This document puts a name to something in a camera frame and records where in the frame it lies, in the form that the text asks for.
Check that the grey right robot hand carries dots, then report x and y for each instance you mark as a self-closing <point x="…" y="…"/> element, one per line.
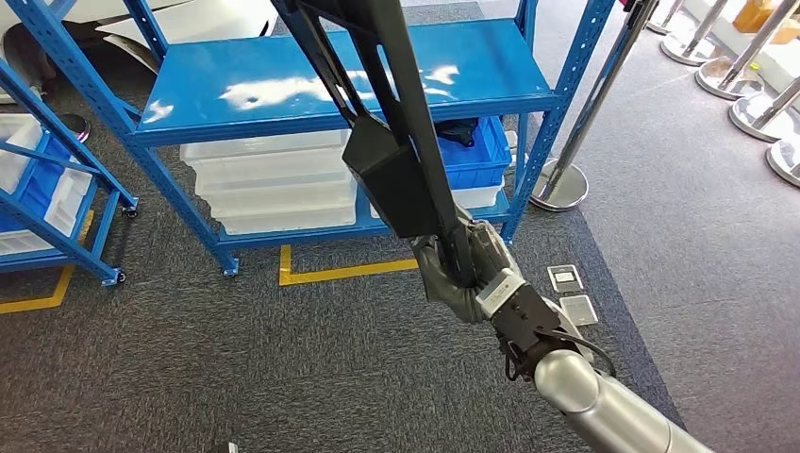
<point x="444" y="287"/>

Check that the black plastic frame panel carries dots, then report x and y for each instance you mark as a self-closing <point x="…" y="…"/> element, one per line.
<point x="400" y="62"/>

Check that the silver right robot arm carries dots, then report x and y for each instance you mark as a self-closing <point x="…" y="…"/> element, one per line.
<point x="575" y="387"/>

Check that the black curved plastic part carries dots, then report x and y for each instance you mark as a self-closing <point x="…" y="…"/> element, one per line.
<point x="459" y="131"/>

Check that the blue metal shelf rack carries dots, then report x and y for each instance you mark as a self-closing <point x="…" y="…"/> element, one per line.
<point x="250" y="94"/>
<point x="37" y="259"/>

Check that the blue plastic bin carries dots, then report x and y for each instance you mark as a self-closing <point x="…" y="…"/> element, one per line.
<point x="44" y="178"/>
<point x="481" y="166"/>

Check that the closed metal floor plate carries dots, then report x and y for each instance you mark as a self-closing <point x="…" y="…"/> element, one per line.
<point x="578" y="311"/>

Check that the white car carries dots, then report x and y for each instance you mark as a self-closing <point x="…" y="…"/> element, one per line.
<point x="206" y="19"/>

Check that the cardboard box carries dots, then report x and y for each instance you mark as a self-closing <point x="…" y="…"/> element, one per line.
<point x="759" y="15"/>

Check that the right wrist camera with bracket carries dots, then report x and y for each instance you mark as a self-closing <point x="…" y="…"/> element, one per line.
<point x="519" y="312"/>

